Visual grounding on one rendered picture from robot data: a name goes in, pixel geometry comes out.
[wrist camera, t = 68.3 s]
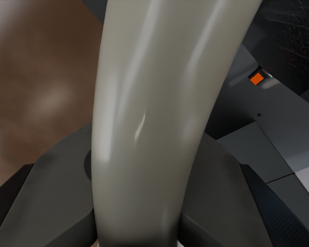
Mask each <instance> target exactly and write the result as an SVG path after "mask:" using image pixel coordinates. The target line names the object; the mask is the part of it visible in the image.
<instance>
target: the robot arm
mask: <svg viewBox="0 0 309 247"><path fill-rule="evenodd" d="M91 139H92V122H90V123H88V124H86V125H85V126H83V127H82V128H80V129H78V130H77V131H75V132H73V133H72V134H70V135H68V136H67V137H65V138H64V139H62V140H60V141H59V142H57V143H56V144H55V145H53V146H52V147H51V148H49V149H48V150H47V151H46V152H45V153H43V154H42V155H41V156H40V157H39V158H38V159H37V160H36V161H35V162H34V163H33V164H24V165H23V166H22V167H21V168H20V169H19V170H18V171H17V172H15V173H14V174H13V175H12V176H11V177H10V178H9V179H8V180H7V181H6V182H5V183H3V184H2V185H1V186H0V247H91V245H93V244H94V242H95V241H96V240H97V238H98V236H97V230H96V223H95V215H94V206H93V195H92V176H91ZM178 241H179V242H180V243H181V244H182V245H183V246H184V247H309V230H308V229H307V228H306V227H305V225H304V224H303V223H302V222H301V221H300V220H299V219H298V217H297V216H296V215H295V214H294V213H293V212H292V211H291V210H290V209H289V208H288V207H287V206H286V205H285V203H284V202H283V201H282V200H281V199H280V198H279V197H278V196H277V195H276V194H275V193H274V192H273V191H272V190H271V188H270V187H269V186H268V185H267V184H266V183H265V182H264V181H263V180H262V179H261V178H260V177H259V176H258V175H257V173H256V172H255V171H254V170H253V169H252V168H251V167H250V166H249V165H246V164H241V163H240V162H239V161H238V160H237V159H236V158H235V157H234V156H233V155H232V154H231V153H230V152H229V151H228V150H227V149H226V148H225V147H224V146H223V145H221V144H220V143H219V142H218V141H216V140H215V139H213V138H212V137H210V136H209V135H207V134H206V133H203V135H202V138H201V141H200V144H199V147H198V150H197V153H196V156H195V159H194V162H193V166H192V169H191V172H190V176H189V179H188V183H187V186H186V190H185V195H184V200H183V204H182V209H181V215H180V223H179V231H178Z"/></svg>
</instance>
